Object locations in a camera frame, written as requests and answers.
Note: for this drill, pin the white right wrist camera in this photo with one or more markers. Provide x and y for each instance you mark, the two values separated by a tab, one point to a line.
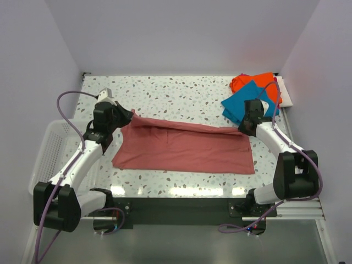
266	107

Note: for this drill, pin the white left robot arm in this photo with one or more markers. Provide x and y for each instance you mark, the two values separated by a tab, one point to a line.
57	204

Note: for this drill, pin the white plastic basket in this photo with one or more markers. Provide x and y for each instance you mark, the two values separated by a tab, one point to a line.
58	146

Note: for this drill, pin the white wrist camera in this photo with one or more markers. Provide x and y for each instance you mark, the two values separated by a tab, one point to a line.
105	95
266	107

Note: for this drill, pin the aluminium table frame rail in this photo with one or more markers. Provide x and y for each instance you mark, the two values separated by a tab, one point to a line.
297	210

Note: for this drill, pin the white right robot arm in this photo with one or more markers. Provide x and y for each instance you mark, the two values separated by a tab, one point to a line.
296	176

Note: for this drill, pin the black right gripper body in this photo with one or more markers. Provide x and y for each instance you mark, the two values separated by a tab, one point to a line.
242	127

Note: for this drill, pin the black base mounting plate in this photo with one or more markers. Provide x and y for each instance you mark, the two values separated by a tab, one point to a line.
181	212

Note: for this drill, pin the blue t shirt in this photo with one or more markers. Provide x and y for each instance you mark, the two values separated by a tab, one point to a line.
234	106

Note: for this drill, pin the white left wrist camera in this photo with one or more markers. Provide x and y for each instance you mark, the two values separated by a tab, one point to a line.
105	95

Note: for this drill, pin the folded magenta t shirt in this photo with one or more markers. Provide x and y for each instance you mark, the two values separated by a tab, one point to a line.
262	80

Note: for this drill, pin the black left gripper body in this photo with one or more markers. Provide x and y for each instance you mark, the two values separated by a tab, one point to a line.
120	119

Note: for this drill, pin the folded orange t shirt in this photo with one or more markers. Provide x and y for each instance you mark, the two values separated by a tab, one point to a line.
236	84

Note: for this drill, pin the folded white t shirt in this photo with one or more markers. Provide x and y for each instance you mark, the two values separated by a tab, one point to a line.
286	100

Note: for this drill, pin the salmon pink t shirt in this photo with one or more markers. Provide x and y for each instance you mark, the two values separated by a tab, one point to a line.
155	144

